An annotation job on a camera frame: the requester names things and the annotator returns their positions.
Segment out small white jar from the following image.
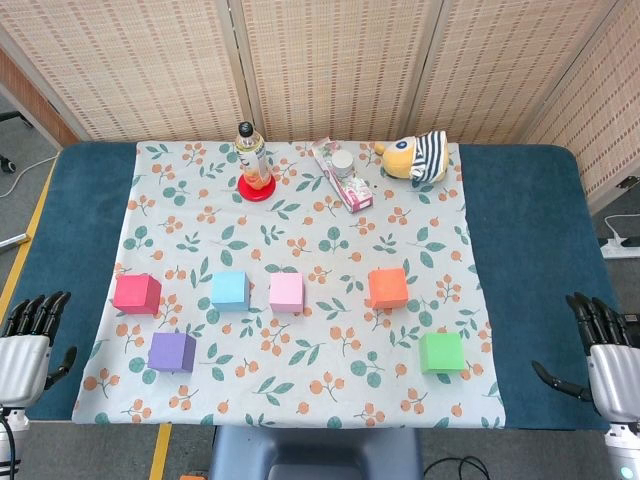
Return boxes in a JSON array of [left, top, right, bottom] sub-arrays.
[[331, 149, 355, 178]]

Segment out red round coaster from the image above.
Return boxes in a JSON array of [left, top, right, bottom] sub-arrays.
[[237, 172, 277, 203]]

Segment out floral print tablecloth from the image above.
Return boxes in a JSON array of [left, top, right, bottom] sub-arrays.
[[71, 140, 506, 430]]

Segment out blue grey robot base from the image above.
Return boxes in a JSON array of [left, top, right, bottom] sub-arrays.
[[208, 424, 425, 480]]

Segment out purple cube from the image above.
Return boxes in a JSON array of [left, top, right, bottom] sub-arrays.
[[147, 331, 197, 374]]

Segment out yellow plush toy striped shirt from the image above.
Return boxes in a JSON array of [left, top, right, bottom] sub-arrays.
[[374, 130, 450, 184]]

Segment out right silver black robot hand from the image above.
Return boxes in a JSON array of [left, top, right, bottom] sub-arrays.
[[531, 292, 640, 424]]

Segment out pink cube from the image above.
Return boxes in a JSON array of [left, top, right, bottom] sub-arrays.
[[268, 272, 306, 315]]

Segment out white power strip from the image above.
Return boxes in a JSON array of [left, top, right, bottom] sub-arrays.
[[599, 237, 640, 259]]

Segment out red cube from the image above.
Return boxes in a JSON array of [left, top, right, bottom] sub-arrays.
[[112, 273, 164, 316]]

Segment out black floor cable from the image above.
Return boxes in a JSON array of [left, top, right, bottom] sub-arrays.
[[423, 454, 491, 480]]

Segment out orange cube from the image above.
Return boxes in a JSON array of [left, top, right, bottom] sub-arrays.
[[367, 267, 410, 310]]

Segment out white floor cable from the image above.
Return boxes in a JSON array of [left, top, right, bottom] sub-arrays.
[[0, 154, 60, 199]]

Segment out green cube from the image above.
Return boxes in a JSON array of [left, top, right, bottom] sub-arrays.
[[418, 331, 466, 375]]

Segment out orange drink plastic bottle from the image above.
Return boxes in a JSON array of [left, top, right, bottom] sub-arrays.
[[234, 121, 273, 191]]

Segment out light blue cube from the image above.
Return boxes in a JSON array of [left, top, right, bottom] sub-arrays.
[[210, 271, 251, 313]]

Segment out pink floral carton box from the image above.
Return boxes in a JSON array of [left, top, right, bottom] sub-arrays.
[[311, 138, 375, 215]]

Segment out teal table cover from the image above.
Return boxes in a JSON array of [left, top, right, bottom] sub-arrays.
[[0, 142, 624, 431]]

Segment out woven bamboo folding screen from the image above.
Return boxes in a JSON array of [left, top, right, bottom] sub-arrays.
[[0, 0, 640, 211]]

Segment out white power cable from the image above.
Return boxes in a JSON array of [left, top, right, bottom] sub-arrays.
[[603, 213, 640, 242]]

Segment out black office chair base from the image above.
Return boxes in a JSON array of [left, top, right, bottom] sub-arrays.
[[0, 110, 34, 174]]

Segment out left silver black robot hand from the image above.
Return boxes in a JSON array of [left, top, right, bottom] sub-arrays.
[[0, 291, 79, 407]]

